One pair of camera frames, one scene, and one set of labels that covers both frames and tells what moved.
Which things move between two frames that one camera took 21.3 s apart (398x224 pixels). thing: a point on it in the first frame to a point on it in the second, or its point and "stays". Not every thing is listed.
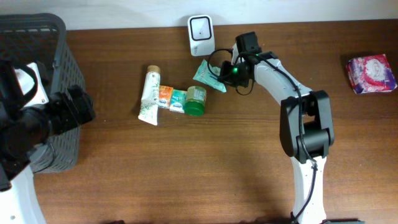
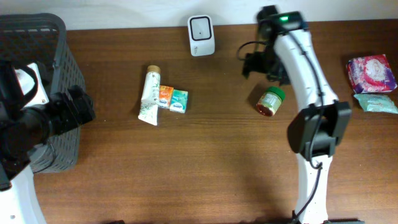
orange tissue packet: x=165 y=96 stays
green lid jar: x=196 y=98 to x=270 y=102
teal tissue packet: x=178 y=101 stays
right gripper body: x=232 y=76 to x=261 y=62
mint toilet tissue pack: x=203 y=75 to x=377 y=102
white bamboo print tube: x=150 y=98 stays
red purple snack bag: x=370 y=73 stays
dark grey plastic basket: x=29 y=38 stays
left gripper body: x=63 y=112 stays
